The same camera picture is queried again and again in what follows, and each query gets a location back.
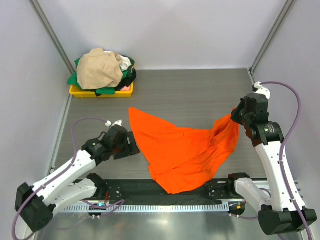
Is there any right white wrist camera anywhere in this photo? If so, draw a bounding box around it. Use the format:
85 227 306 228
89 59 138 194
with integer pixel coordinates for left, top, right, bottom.
252 81 271 100

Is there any white t shirt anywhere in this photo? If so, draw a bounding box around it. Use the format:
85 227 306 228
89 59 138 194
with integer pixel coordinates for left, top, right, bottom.
104 51 134 71

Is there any dark green t shirt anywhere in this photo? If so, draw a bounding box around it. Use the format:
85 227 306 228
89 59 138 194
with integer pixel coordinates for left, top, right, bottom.
94 69 137 97

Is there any aluminium frame post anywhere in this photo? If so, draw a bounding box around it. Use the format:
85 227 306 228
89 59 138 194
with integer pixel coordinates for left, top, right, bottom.
29 0 79 79
247 0 296 78

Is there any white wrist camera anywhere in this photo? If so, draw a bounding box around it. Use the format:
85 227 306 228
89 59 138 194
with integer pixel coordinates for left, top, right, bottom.
252 81 271 100
105 120 123 128

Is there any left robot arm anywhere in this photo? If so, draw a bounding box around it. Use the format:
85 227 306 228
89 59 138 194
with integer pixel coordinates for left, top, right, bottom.
14 121 140 233

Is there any perforated cable duct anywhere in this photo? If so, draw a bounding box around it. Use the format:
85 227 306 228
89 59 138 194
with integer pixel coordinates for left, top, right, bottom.
59 202 230 214

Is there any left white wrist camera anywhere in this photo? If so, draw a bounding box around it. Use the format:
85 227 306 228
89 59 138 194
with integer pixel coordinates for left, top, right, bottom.
105 120 123 128

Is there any left aluminium frame post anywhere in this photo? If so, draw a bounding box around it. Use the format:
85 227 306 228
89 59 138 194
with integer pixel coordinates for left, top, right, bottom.
29 0 79 79

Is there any aluminium rail bar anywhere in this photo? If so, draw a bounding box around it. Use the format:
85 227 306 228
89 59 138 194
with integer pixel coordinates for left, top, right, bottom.
29 180 305 204

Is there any yellow plastic bin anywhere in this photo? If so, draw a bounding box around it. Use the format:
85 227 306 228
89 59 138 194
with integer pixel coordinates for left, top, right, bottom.
68 65 136 99

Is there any orange t shirt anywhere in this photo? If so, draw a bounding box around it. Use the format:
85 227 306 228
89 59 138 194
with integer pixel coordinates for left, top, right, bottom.
128 107 240 194

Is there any right aluminium frame post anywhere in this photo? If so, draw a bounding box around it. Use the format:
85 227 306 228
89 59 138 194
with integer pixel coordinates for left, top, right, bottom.
247 0 296 78

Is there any pink garment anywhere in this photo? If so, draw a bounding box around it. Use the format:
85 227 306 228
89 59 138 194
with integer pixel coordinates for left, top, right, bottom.
120 85 131 92

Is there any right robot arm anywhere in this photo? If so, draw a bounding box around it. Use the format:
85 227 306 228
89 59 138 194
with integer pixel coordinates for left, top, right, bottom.
205 93 317 239

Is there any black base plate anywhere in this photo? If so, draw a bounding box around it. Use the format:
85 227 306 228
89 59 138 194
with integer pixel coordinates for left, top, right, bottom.
86 178 244 206

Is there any beige t shirt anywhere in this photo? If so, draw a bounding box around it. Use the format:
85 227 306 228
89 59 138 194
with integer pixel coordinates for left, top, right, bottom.
76 48 123 90

